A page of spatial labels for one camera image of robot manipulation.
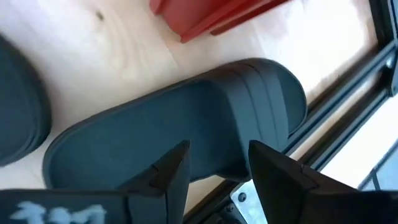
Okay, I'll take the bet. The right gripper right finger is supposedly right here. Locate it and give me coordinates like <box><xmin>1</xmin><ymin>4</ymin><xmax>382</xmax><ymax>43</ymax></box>
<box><xmin>248</xmin><ymin>139</ymin><xmax>358</xmax><ymax>224</ymax></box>

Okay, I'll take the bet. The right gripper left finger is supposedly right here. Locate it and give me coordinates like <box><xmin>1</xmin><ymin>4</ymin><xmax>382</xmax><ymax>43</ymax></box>
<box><xmin>119</xmin><ymin>139</ymin><xmax>192</xmax><ymax>224</ymax></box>

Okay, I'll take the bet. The black rubber slide sandal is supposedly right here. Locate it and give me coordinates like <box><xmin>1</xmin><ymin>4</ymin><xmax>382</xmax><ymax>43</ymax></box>
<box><xmin>0</xmin><ymin>34</ymin><xmax>53</xmax><ymax>167</ymax></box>
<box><xmin>42</xmin><ymin>57</ymin><xmax>308</xmax><ymax>190</ymax></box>

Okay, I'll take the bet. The red plastic bin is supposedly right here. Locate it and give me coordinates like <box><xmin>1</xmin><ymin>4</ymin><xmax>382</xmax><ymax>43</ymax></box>
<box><xmin>149</xmin><ymin>0</ymin><xmax>292</xmax><ymax>44</ymax></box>

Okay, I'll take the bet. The silver corner bracket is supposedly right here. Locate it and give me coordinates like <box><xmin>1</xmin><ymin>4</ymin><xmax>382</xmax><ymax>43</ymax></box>
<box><xmin>230</xmin><ymin>180</ymin><xmax>269</xmax><ymax>224</ymax></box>

